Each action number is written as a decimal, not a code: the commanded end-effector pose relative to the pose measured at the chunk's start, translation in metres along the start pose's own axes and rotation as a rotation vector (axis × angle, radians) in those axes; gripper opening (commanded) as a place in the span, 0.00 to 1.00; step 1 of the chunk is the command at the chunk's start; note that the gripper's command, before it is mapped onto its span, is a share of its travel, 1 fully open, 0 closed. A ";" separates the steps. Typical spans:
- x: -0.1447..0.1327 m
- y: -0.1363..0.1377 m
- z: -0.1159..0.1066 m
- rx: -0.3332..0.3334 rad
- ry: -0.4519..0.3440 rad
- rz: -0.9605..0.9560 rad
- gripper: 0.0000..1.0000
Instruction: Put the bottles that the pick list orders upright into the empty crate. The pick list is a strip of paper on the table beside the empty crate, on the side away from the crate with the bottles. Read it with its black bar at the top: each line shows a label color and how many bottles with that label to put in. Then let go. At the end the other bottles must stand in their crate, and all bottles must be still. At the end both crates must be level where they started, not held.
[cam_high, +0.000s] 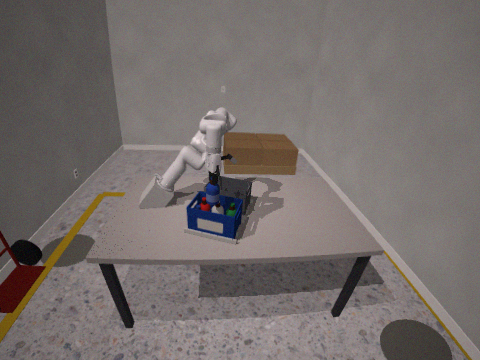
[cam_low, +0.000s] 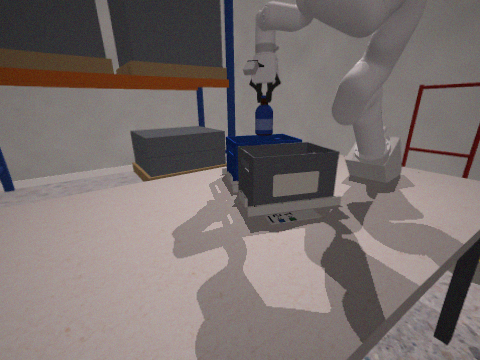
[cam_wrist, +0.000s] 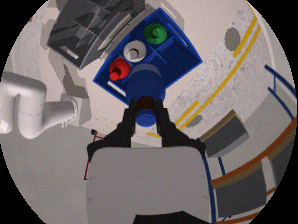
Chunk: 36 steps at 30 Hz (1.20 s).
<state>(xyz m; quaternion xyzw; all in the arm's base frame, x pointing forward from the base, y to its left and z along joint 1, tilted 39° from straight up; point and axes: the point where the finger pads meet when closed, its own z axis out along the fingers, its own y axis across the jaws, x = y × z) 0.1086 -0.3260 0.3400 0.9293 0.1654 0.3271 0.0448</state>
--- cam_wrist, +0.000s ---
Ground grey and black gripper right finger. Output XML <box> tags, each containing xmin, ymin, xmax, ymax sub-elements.
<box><xmin>156</xmin><ymin>99</ymin><xmax>206</xmax><ymax>162</ymax></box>

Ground blue crate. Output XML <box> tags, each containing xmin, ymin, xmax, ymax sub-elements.
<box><xmin>93</xmin><ymin>7</ymin><xmax>203</xmax><ymax>106</ymax></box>

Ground white bottle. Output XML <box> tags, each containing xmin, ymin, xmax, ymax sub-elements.
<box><xmin>123</xmin><ymin>40</ymin><xmax>146</xmax><ymax>62</ymax></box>

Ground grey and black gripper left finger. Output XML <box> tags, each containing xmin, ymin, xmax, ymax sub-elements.
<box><xmin>87</xmin><ymin>99</ymin><xmax>136</xmax><ymax>162</ymax></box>

